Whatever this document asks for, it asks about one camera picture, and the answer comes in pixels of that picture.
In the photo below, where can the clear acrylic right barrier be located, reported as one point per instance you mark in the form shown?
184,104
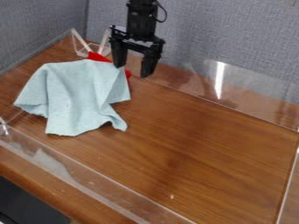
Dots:
287,187

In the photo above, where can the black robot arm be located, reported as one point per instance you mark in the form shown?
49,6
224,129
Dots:
142,17

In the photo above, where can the light blue cloth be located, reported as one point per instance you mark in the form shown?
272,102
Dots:
72,94

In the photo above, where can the clear acrylic barrier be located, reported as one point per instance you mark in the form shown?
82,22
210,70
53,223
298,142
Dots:
287,187
250,92
76,188

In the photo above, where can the clear acrylic front barrier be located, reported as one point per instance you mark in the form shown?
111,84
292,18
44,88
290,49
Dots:
76,188

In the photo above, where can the clear acrylic back barrier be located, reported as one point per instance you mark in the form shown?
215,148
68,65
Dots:
250,92

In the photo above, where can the clear acrylic corner bracket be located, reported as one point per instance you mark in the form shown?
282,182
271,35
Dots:
83,48

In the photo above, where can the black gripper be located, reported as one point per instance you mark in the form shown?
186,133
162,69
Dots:
150,46

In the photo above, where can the red object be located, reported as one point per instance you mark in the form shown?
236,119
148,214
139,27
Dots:
98,57

